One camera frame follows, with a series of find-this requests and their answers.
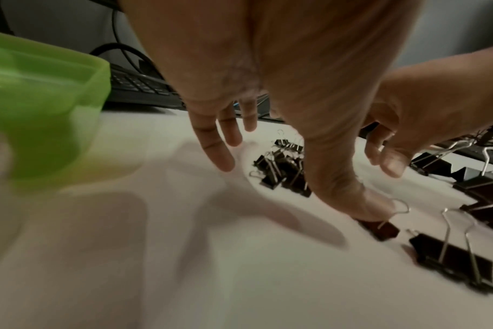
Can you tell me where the person's right hand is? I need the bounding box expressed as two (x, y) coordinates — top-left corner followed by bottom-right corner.
(359, 41), (493, 179)

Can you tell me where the black keyboard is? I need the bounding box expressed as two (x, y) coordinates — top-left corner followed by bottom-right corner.
(104, 62), (187, 112)

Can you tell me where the black desk cable tray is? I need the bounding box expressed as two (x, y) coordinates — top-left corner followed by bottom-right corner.
(233, 94), (288, 122)

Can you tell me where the person's left hand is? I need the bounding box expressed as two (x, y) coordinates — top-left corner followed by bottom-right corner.
(120, 0), (426, 222)

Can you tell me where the black binder clip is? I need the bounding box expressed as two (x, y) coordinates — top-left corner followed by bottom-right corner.
(355, 198), (411, 242)

